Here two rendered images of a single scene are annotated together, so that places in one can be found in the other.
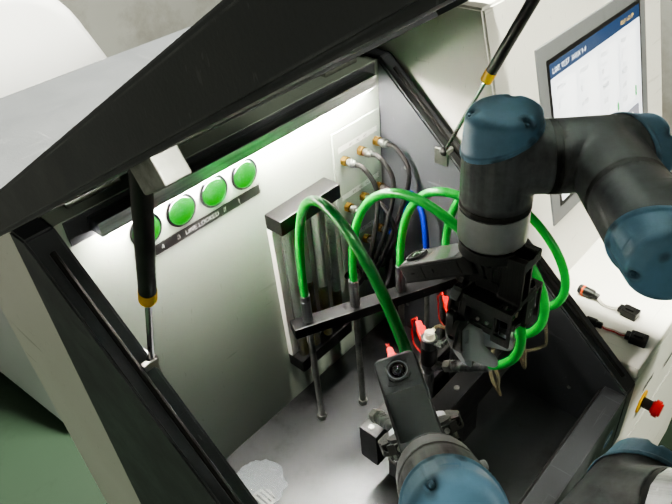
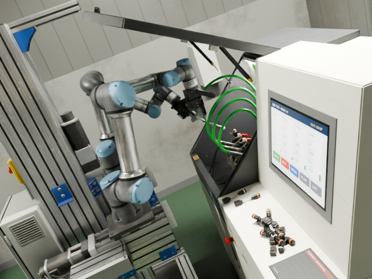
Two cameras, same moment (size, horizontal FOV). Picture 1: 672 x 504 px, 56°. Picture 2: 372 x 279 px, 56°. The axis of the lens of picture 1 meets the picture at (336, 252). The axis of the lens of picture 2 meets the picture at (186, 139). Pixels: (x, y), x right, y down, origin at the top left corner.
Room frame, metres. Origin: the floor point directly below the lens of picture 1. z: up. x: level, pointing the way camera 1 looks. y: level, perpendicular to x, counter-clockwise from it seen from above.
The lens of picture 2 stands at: (1.64, -1.65, 1.89)
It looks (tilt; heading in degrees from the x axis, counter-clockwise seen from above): 21 degrees down; 130
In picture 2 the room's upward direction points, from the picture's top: 20 degrees counter-clockwise
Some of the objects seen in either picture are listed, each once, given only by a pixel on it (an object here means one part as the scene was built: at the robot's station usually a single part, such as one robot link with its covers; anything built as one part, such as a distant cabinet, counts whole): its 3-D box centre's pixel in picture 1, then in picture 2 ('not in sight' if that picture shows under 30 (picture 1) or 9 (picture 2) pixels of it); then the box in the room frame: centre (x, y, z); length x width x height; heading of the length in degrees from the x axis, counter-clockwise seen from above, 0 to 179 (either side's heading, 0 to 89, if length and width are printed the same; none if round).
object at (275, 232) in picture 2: not in sight; (270, 228); (1.08, -0.71, 1.01); 0.23 x 0.11 x 0.06; 134
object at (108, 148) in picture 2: not in sight; (108, 153); (-0.01, -0.43, 1.20); 0.13 x 0.12 x 0.14; 128
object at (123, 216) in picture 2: not in sight; (124, 206); (0.37, -0.76, 1.09); 0.15 x 0.15 x 0.10
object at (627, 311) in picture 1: (607, 301); (247, 199); (0.90, -0.52, 0.99); 0.12 x 0.02 x 0.02; 40
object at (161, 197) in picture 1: (254, 141); (263, 62); (0.86, 0.10, 1.43); 0.54 x 0.03 x 0.02; 134
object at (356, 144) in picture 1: (366, 196); not in sight; (1.02, -0.07, 1.20); 0.13 x 0.03 x 0.31; 134
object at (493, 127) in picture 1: (502, 157); (185, 70); (0.55, -0.17, 1.54); 0.09 x 0.08 x 0.11; 86
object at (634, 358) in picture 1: (651, 254); (268, 231); (1.05, -0.68, 0.96); 0.70 x 0.22 x 0.03; 134
